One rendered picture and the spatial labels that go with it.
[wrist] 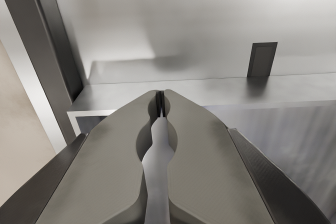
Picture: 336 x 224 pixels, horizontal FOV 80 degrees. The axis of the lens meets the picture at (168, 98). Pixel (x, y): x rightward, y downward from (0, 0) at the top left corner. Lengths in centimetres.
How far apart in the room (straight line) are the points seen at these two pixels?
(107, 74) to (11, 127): 154
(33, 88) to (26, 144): 156
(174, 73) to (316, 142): 15
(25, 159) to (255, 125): 178
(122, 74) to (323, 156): 20
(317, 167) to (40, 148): 163
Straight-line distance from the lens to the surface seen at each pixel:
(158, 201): 26
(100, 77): 16
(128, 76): 15
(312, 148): 24
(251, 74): 16
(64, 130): 17
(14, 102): 153
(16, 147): 181
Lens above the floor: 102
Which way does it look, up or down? 58 degrees down
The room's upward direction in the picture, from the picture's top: 180 degrees counter-clockwise
